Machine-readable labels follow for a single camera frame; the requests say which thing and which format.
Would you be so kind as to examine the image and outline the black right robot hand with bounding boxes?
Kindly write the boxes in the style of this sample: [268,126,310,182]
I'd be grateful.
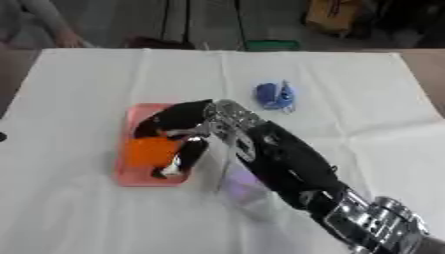
[132,98,215,180]

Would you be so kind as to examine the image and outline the orange block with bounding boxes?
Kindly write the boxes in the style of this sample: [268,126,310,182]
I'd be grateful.
[123,136,187,169]

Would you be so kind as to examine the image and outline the green box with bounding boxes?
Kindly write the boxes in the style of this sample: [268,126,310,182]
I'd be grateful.
[244,39,303,52]

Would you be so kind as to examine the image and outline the pink tray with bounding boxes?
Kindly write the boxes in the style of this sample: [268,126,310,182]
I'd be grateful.
[112,102,195,188]

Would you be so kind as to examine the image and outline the dark red bag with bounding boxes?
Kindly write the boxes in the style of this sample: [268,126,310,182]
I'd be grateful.
[121,35,199,51]

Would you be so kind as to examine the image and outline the blue toy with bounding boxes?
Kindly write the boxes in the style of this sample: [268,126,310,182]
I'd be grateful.
[253,79,299,115]

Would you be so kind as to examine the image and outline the black tripod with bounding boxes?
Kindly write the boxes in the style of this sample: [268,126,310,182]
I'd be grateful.
[158,0,250,51]

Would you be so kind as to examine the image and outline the person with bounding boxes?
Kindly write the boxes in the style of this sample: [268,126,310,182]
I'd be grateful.
[0,0,87,50]

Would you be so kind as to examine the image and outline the yellow bag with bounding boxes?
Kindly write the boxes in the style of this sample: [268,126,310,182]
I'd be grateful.
[302,0,366,36]

